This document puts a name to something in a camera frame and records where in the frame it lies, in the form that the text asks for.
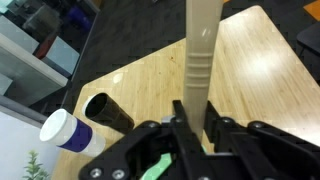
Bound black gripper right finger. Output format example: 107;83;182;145
203;100;320;180

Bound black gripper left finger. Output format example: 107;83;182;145
78;99;205;180

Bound beige ladle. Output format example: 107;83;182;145
182;0;224;143

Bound black cup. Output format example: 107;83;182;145
84;92;136;135

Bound white paper cup blue band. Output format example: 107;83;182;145
39;108;107;158

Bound light blue box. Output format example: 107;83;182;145
41;35;81;78

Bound grey filing cabinet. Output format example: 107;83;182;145
0;14;69;108

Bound grey slanted metal post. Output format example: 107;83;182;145
0;94;49;129

